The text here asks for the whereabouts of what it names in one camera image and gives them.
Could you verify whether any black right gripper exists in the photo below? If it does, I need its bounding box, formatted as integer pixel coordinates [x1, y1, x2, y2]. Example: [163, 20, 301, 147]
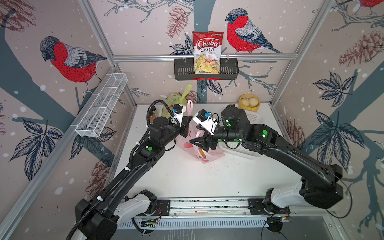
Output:
[188, 123, 245, 153]

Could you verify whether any white perforated plastic basket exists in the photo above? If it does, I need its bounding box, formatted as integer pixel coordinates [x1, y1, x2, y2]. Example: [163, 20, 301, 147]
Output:
[218, 111, 264, 159]

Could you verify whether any white wire mesh shelf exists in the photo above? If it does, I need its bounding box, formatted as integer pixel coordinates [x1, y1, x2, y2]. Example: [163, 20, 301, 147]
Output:
[75, 73, 128, 138]

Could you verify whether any green avocado print plastic bag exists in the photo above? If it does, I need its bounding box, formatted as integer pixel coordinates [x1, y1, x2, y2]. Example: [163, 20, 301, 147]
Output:
[165, 84, 192, 110]

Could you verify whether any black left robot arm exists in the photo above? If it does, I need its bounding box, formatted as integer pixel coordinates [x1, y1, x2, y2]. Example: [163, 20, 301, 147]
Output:
[67, 100, 192, 240]

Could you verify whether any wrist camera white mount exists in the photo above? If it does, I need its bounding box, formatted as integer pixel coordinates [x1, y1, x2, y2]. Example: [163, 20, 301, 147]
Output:
[193, 109, 219, 135]
[171, 104, 187, 127]

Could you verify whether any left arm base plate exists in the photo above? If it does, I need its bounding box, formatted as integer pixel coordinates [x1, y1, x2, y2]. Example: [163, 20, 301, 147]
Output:
[136, 199, 171, 218]

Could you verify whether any orange yellow peach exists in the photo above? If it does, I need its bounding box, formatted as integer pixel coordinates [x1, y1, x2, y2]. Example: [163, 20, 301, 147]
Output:
[199, 148, 206, 160]

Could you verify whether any Chuba cassava chips bag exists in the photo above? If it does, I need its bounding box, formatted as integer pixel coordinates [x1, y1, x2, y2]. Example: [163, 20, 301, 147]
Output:
[193, 31, 224, 75]

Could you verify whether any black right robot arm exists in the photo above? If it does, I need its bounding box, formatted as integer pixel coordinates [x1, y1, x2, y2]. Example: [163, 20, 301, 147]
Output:
[190, 105, 346, 216]

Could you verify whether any black wall shelf basket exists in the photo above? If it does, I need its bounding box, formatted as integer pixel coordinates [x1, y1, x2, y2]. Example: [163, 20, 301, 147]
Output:
[174, 58, 239, 81]

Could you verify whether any yellow bowl with buns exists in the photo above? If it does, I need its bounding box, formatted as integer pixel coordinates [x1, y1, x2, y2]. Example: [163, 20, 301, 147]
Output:
[238, 94, 261, 113]

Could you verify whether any brown spice jar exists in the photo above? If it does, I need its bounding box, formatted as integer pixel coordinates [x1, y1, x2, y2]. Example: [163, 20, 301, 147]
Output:
[150, 112, 157, 122]

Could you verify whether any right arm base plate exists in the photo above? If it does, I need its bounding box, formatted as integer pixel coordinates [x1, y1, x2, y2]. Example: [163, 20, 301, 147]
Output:
[248, 198, 291, 216]

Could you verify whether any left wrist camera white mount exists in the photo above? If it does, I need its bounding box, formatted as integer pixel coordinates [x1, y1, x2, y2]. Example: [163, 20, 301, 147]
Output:
[171, 104, 187, 127]

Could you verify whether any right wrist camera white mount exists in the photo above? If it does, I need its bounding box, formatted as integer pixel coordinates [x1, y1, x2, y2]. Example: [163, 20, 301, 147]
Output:
[193, 109, 219, 135]

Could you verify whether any pink plastic bag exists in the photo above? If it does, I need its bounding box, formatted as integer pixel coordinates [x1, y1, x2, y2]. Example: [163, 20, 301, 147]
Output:
[176, 101, 225, 164]

